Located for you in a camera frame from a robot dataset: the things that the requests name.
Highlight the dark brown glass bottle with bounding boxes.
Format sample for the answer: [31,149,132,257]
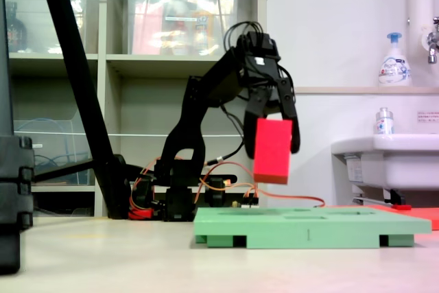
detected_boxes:
[5,1,28,54]

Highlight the clear plastic storage bin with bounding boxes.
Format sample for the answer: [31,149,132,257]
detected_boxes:
[125,0,241,56]
[5,0,88,54]
[13,119,96,186]

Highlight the thin black tripod bar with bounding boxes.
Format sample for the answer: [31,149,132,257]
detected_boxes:
[32,159,119,184]

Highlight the black tripod leg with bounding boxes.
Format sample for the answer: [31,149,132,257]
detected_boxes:
[35,0,133,220]

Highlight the small bottle silver cap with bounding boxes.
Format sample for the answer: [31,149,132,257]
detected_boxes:
[373,106,394,135]

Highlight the beige shelf unit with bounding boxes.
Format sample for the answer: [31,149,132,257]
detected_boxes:
[0,0,269,218]

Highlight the circuit board with wires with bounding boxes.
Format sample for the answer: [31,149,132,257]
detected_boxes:
[231,196,261,210]

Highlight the metal faucet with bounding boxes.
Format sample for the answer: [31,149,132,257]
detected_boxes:
[420,16,439,65]

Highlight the white wall label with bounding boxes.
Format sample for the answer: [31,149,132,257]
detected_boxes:
[417,110,439,123]

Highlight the white blue soap pump bottle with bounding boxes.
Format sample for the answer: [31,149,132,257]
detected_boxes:
[378,32,412,87]

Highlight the notched black stack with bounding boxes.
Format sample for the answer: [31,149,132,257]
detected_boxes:
[0,134,35,275]

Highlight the red table clamp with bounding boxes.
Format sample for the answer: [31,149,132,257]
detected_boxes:
[128,207,154,220]

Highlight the long orange wire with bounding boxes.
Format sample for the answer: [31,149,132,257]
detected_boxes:
[193,161,327,209]

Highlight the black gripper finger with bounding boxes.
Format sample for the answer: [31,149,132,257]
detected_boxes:
[244,85,275,160]
[276,76,301,155]

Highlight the black gripper wire loops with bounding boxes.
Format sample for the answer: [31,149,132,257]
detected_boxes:
[224,21,267,54]

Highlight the white sink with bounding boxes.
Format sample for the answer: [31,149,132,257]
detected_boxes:
[331,133,439,191]

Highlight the white bottle pink cap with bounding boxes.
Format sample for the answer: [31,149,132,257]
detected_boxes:
[191,0,215,56]

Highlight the red square block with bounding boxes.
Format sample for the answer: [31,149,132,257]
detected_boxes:
[252,117,294,185]

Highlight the green shape sorter board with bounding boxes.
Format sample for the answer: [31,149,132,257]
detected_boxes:
[193,206,432,250]

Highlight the long black cable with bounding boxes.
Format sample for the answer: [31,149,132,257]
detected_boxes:
[204,102,250,167]

